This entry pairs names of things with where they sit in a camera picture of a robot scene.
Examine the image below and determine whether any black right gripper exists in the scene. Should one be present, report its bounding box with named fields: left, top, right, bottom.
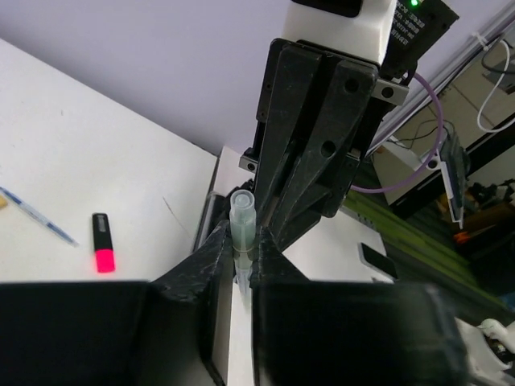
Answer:
left=245, top=39, right=408, bottom=250

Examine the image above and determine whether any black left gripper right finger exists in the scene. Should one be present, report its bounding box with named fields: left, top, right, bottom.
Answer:
left=251, top=229, right=469, bottom=385

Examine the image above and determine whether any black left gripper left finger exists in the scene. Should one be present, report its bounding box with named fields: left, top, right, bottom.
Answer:
left=1, top=222, right=233, bottom=385

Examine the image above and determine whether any green pen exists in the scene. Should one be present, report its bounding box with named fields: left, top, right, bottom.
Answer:
left=229, top=189, right=257, bottom=297

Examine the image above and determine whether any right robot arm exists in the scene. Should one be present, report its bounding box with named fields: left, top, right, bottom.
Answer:
left=244, top=1, right=457, bottom=251

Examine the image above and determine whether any pink capped black highlighter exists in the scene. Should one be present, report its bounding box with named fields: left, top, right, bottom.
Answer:
left=92, top=213, right=116, bottom=273

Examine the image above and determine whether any blue ballpoint pen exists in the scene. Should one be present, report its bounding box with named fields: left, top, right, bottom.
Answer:
left=1, top=187, right=78, bottom=246

